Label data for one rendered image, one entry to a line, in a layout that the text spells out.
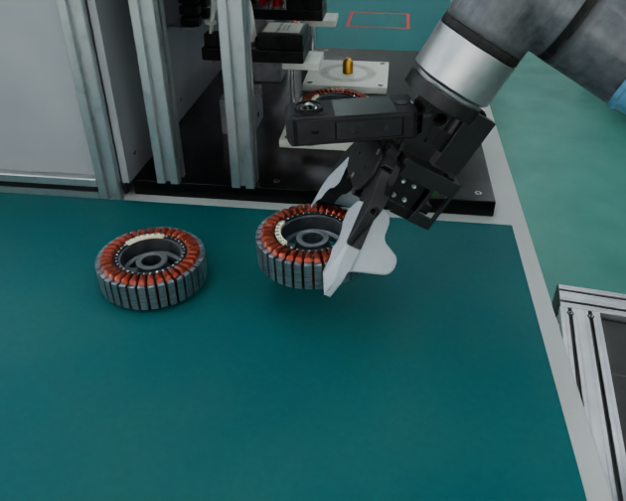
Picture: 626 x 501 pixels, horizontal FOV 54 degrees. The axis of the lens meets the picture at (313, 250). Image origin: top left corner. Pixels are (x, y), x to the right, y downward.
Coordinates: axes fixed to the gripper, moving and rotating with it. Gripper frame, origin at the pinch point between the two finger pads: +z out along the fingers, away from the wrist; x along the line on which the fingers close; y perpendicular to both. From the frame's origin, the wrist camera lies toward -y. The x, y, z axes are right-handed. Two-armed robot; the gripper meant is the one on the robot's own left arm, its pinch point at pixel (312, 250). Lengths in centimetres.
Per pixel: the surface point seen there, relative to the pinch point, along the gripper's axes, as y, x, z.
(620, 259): 136, 102, 14
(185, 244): -10.7, 5.0, 8.0
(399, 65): 22, 68, -9
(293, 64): -3.2, 35.7, -7.2
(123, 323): -14.0, -3.4, 13.8
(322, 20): 2, 58, -11
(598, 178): 154, 158, 4
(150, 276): -13.4, -1.1, 9.1
